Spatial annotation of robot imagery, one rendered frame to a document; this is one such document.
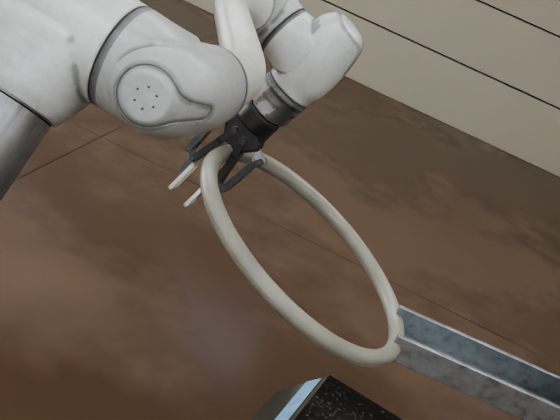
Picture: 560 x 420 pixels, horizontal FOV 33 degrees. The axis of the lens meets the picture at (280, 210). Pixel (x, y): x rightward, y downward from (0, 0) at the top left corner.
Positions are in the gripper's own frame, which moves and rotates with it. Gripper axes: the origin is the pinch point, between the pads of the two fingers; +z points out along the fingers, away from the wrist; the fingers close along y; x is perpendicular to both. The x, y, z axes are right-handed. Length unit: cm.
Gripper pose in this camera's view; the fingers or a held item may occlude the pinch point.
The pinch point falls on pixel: (191, 184)
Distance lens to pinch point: 172.7
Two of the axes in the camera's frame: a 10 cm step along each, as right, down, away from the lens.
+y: 6.5, 7.5, -0.8
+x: 3.2, -1.8, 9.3
